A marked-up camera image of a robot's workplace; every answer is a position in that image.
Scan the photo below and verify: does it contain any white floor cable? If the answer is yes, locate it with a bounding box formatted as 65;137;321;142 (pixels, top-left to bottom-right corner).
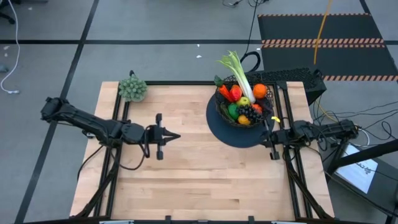
0;0;21;95

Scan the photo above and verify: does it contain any black table frame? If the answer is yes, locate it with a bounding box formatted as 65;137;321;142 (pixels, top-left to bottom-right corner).
70;80;335;224

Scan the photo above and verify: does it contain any green bell pepper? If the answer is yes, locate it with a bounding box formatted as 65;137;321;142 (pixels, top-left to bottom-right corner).
220;101;233;122

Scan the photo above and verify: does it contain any black floor cable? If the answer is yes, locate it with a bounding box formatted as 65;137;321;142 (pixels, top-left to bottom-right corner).
239;0;262;74

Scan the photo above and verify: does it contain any dark blue round placemat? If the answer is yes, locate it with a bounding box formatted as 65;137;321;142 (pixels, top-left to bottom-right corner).
205;93;275;149

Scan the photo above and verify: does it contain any dark woven wicker basket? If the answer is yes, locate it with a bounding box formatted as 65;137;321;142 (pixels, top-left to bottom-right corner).
213;74;275;128

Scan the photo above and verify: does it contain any white paper sheet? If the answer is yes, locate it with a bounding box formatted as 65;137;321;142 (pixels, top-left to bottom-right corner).
335;144;379;195

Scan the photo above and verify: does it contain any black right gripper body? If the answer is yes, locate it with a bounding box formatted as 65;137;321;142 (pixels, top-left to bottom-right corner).
263;118;295;161

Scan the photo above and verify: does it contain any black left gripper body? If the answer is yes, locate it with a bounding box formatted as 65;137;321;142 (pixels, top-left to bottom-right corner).
144;113;165;161

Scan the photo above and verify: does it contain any yellow green apple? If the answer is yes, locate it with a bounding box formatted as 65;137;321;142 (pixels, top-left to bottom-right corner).
236;96;251;108

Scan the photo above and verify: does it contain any dark purple grape bunch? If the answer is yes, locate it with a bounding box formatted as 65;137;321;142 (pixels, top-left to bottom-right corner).
236;104;264;124

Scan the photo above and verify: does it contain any pale green celery bunch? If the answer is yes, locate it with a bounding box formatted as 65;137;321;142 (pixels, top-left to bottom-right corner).
216;50;257;105

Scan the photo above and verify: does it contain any black mat with striped edges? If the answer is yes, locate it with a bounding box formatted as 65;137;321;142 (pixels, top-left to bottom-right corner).
257;12;398;82

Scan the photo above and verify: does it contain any orange mandarin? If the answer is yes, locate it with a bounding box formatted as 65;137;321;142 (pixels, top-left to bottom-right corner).
252;83;268;100

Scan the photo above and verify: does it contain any yellow cable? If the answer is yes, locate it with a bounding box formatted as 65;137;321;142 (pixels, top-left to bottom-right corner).
313;0;334;123

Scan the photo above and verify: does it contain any black tripod stand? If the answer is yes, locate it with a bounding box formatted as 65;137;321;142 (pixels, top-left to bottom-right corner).
325;138;398;218

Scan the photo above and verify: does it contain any green lime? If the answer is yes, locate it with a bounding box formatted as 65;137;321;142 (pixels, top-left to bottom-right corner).
227;103;241;121

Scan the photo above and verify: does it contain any orange carrot with green leaves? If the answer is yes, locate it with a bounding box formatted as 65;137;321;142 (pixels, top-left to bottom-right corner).
213;74;233;103

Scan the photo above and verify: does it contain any black chair base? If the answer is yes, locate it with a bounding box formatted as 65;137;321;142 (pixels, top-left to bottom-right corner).
0;11;16;25

